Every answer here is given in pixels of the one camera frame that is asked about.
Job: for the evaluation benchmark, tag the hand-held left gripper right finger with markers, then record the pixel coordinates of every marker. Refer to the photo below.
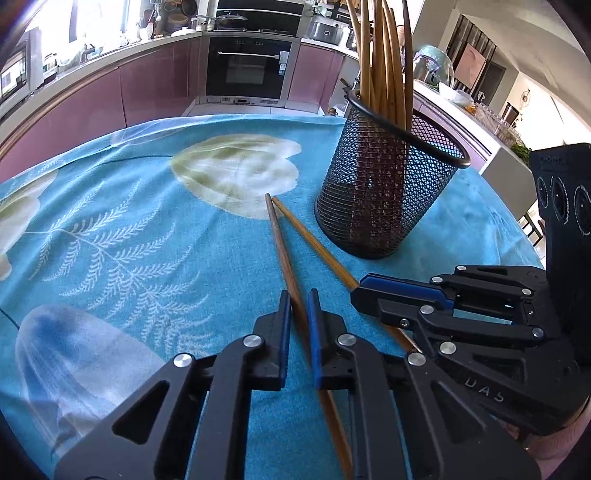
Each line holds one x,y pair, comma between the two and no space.
314,323

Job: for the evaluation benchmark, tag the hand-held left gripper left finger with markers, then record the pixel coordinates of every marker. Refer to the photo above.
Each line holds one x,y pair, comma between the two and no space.
286,318

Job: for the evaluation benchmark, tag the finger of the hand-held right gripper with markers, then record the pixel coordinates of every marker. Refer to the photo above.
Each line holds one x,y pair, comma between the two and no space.
392,307
401,288

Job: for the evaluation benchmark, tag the black mesh utensil holder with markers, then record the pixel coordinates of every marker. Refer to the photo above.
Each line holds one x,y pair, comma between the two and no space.
429,184

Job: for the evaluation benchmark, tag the bunch of wooden chopsticks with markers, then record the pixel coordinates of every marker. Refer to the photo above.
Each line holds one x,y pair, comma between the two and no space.
378,55

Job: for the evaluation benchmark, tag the person's right forearm pink sleeve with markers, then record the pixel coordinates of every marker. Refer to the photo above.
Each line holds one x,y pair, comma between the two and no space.
554,454

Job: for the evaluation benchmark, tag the green leafy vegetables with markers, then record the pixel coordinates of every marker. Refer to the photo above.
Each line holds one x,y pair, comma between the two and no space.
521,152

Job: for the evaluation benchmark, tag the clear glass bowl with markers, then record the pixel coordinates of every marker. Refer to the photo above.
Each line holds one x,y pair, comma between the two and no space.
496,120

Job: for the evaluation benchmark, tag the blue floral tablecloth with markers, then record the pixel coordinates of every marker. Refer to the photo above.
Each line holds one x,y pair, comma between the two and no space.
138,207

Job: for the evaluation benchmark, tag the purple kitchen cabinets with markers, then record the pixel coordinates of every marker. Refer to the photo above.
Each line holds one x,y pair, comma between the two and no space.
92,101
314,78

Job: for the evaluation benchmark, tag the teal glass dome cover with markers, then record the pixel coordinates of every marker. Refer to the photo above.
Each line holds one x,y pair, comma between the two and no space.
434,60

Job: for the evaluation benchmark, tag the pink framed picture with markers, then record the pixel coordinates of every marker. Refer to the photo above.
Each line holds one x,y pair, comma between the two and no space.
471,64

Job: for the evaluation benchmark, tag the black built-in oven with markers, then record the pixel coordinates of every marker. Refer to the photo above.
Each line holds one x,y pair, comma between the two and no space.
244,69

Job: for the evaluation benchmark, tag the silver rice cooker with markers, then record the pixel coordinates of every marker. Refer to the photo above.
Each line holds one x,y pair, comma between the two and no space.
323,30

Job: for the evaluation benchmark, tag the black range hood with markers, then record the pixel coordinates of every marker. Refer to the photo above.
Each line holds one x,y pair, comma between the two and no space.
277,18

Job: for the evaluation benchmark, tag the wok with lid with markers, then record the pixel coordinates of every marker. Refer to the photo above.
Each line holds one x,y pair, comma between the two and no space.
231,21

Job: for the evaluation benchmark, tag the white microwave oven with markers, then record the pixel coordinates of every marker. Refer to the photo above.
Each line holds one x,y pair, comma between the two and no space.
11,78

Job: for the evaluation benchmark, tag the round wall clock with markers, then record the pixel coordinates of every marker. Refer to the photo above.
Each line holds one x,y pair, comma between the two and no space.
525,98

